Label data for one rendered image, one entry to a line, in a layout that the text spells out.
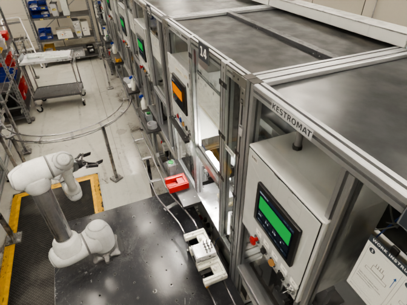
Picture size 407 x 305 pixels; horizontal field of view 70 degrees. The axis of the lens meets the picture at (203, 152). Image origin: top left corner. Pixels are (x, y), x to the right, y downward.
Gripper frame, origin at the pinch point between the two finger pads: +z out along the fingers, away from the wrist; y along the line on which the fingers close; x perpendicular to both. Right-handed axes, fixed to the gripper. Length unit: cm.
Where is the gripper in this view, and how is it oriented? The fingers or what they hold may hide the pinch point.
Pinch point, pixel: (95, 157)
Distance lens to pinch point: 254.6
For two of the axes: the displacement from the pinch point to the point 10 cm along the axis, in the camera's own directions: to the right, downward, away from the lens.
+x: -3.1, 8.4, 4.4
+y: -8.5, -4.5, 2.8
